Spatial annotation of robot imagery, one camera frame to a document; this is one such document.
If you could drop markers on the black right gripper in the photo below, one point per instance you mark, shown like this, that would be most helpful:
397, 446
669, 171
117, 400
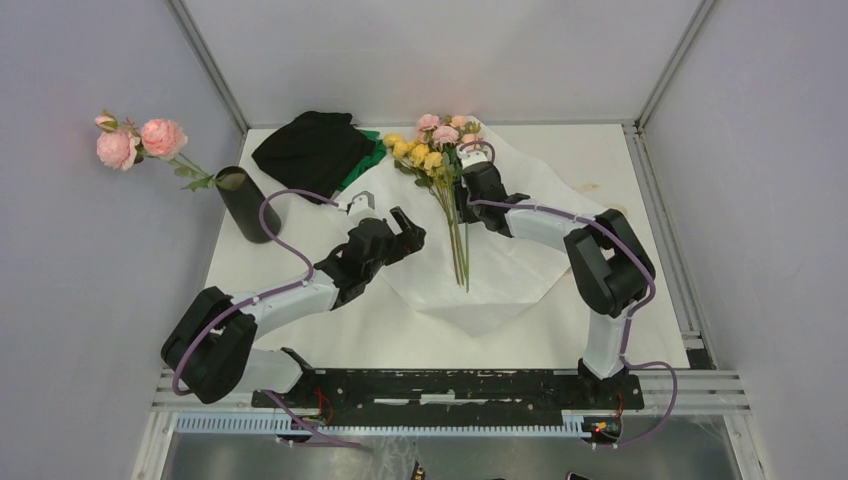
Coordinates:
460, 193

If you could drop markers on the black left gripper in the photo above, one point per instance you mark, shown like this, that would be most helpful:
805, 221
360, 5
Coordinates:
410, 239

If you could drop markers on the pink and yellow flower bunch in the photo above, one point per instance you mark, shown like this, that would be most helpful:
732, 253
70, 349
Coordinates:
431, 158

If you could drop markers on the white paper bouquet wrap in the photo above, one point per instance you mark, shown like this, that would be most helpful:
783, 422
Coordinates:
509, 278

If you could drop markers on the cream printed ribbon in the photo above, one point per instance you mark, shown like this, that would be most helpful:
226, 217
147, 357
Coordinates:
595, 193

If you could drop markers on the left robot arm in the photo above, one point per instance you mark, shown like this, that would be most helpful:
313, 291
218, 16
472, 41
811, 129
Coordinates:
211, 350

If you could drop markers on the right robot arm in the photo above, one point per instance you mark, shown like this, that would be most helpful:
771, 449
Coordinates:
612, 272

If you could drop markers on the black cylindrical vase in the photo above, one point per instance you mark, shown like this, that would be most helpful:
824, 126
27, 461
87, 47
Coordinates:
243, 198

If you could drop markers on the pink roses in vase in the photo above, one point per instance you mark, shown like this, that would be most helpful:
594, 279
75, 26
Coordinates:
122, 144

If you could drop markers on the green cloth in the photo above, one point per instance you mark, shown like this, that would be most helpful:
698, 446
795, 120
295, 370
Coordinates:
368, 161

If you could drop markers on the black cloth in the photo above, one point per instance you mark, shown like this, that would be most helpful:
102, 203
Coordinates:
314, 153

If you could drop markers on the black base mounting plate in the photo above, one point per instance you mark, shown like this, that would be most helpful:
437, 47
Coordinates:
453, 398

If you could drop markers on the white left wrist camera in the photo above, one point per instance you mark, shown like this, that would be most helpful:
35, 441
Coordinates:
361, 207

